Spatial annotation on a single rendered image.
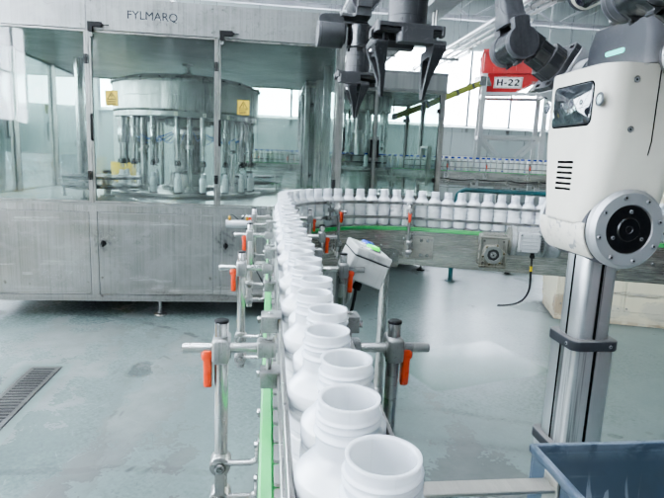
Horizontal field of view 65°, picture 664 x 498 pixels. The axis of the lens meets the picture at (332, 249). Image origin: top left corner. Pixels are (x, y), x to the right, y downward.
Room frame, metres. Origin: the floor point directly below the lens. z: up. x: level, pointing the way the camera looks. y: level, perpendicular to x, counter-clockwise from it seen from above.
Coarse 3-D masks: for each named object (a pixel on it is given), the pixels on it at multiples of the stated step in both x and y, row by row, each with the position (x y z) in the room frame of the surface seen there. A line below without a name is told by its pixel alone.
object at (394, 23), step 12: (396, 0) 0.80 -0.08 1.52; (408, 0) 0.79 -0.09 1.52; (420, 0) 0.80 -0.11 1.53; (396, 12) 0.80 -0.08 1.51; (408, 12) 0.79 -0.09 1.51; (420, 12) 0.80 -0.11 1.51; (384, 24) 0.78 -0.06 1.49; (396, 24) 0.78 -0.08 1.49; (408, 24) 0.79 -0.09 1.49; (420, 24) 0.79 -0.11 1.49; (372, 36) 0.83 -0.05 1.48; (444, 36) 0.79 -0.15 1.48
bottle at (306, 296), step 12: (312, 288) 0.53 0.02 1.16; (300, 300) 0.51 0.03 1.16; (312, 300) 0.50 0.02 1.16; (324, 300) 0.50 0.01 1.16; (300, 312) 0.50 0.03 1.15; (300, 324) 0.50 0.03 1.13; (288, 336) 0.50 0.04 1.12; (300, 336) 0.50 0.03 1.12; (288, 348) 0.50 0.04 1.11; (288, 360) 0.50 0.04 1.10; (288, 372) 0.50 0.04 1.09
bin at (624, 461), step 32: (544, 448) 0.62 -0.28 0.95; (576, 448) 0.63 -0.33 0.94; (608, 448) 0.63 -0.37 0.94; (640, 448) 0.64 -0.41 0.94; (480, 480) 0.57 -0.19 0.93; (512, 480) 0.57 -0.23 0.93; (544, 480) 0.57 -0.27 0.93; (576, 480) 0.63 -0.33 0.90; (608, 480) 0.63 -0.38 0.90; (640, 480) 0.64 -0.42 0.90
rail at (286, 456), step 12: (276, 252) 1.01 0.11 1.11; (276, 264) 0.90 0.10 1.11; (276, 276) 0.81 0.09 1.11; (276, 288) 1.00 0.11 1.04; (276, 300) 0.90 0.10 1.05; (276, 336) 0.72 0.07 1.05; (276, 360) 0.65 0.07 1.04; (288, 408) 0.37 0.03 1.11; (288, 420) 0.35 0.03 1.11; (288, 432) 0.33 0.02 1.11; (288, 444) 0.32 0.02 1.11; (288, 456) 0.30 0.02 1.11; (288, 468) 0.29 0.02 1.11; (288, 480) 0.28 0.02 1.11; (288, 492) 0.27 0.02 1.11
